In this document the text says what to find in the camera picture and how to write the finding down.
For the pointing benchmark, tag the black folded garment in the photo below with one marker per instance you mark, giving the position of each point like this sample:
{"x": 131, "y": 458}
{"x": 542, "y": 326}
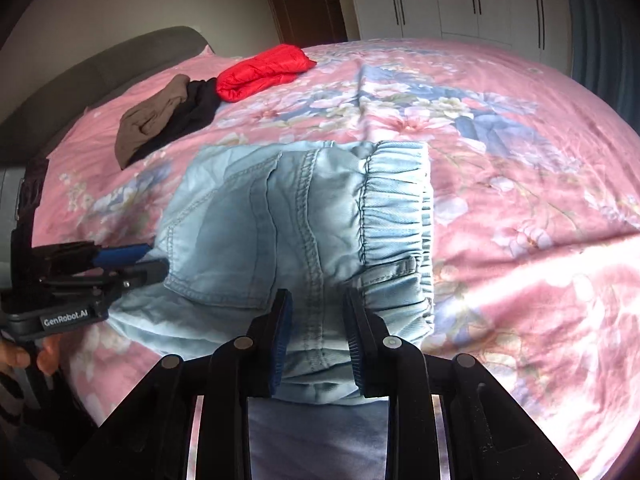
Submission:
{"x": 200, "y": 105}

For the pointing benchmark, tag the dark brown wooden door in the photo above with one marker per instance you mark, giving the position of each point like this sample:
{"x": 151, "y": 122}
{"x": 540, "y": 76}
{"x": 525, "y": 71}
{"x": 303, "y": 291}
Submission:
{"x": 305, "y": 0}

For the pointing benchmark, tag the blue curtain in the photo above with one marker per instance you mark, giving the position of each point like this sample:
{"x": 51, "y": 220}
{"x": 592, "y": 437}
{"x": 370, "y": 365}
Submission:
{"x": 610, "y": 35}

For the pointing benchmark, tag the brown folded garment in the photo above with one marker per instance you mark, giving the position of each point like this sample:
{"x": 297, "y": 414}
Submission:
{"x": 145, "y": 120}

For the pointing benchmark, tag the light blue strawberry denim pants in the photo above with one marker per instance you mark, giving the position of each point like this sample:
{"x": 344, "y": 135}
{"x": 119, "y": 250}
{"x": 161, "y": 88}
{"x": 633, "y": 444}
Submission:
{"x": 300, "y": 220}

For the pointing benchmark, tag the red puffer jacket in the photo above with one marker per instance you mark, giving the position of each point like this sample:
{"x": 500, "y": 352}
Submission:
{"x": 260, "y": 72}

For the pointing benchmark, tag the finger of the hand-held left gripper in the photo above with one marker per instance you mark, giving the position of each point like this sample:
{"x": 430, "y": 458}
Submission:
{"x": 147, "y": 271}
{"x": 125, "y": 255}

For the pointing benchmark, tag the person's left hand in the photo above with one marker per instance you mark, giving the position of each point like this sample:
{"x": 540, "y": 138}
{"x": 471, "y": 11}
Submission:
{"x": 50, "y": 355}

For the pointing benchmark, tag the grey upholstered headboard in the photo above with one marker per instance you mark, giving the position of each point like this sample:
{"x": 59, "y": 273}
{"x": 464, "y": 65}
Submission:
{"x": 75, "y": 80}

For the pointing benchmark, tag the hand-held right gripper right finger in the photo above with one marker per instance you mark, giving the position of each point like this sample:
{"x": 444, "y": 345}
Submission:
{"x": 356, "y": 345}

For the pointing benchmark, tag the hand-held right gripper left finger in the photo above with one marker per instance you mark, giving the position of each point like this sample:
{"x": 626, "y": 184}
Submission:
{"x": 282, "y": 340}

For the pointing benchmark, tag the pink floral bedspread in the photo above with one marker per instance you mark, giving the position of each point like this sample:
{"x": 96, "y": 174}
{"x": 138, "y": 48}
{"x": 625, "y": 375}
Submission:
{"x": 525, "y": 185}

